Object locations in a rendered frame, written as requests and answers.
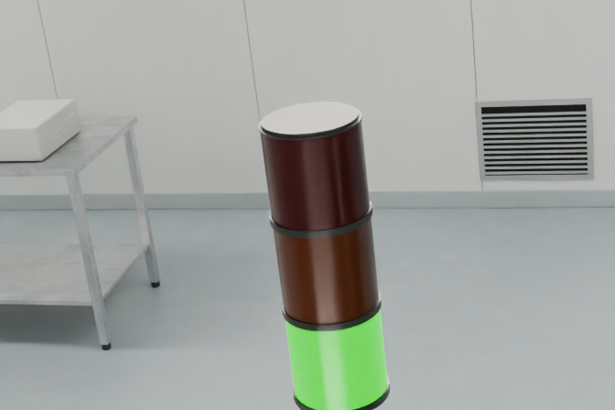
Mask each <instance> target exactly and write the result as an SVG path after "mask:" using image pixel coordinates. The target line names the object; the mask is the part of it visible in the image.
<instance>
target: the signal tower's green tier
mask: <svg viewBox="0 0 615 410"><path fill-rule="evenodd" d="M286 333H287V340H288V347H289V353H290V361H291V367H292V374H293V381H294V388H295V394H296V397H297V399H298V400H299V401H300V402H301V403H302V404H304V405H306V406H308V407H310V408H313V409H317V410H353V409H357V408H360V407H363V406H366V405H368V404H370V403H372V402H374V401H375V400H377V399H378V398H379V397H380V396H382V395H383V393H384V392H385V390H386V388H387V384H388V382H387V372H386V363H385V354H384V345H383V327H382V318H381V310H379V312H378V313H377V314H376V315H375V316H374V317H373V318H371V319H369V320H368V321H366V322H364V323H362V324H361V325H358V326H355V327H352V328H349V329H342V330H335V331H310V330H305V329H299V328H297V327H294V326H292V325H291V324H289V323H288V322H287V321H286Z"/></svg>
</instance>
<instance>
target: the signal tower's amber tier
mask: <svg viewBox="0 0 615 410"><path fill-rule="evenodd" d="M273 231H274V238H275V251H276V258H277V265H278V272H279V279H280V286H281V292H282V299H283V306H284V310H285V312H286V313H287V315H288V316H289V317H291V318H293V319H296V320H298V321H302V322H306V323H311V324H333V323H340V322H344V321H348V320H352V319H355V318H358V317H360V316H363V315H364V314H366V313H368V312H369V311H371V310H372V309H373V308H374V307H375V306H376V305H377V303H378V301H379V290H378V281H377V272H376V263H375V253H374V244H373V235H372V218H370V220H369V221H368V222H366V223H365V224H364V225H362V227H360V228H358V229H356V230H354V231H351V232H347V233H343V234H341V235H336V236H331V237H326V238H316V239H303V238H294V237H289V236H285V235H283V234H280V233H278V232H276V231H275V230H274V229H273Z"/></svg>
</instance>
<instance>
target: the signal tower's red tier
mask: <svg viewBox="0 0 615 410"><path fill-rule="evenodd" d="M260 136H261V143H262V149H263V157H264V169H265V176H266V183H267V190H268V197H269V204H270V211H271V217H272V220H273V221H274V222H275V223H276V224H277V225H279V226H281V227H284V228H287V229H291V230H298V231H321V230H327V229H333V228H338V227H341V226H344V225H347V224H350V223H352V222H355V221H357V220H359V219H360V218H361V217H363V216H364V215H365V214H366V213H367V212H368V211H369V209H370V199H369V190H368V180H367V171H366V162H365V153H364V143H363V134H362V125H361V122H360V123H359V124H358V125H356V126H355V127H353V128H351V129H350V130H348V131H346V132H343V133H340V134H338V135H332V136H328V137H322V138H318V139H310V140H280V139H274V138H270V137H267V136H265V135H262V134H261V133H260Z"/></svg>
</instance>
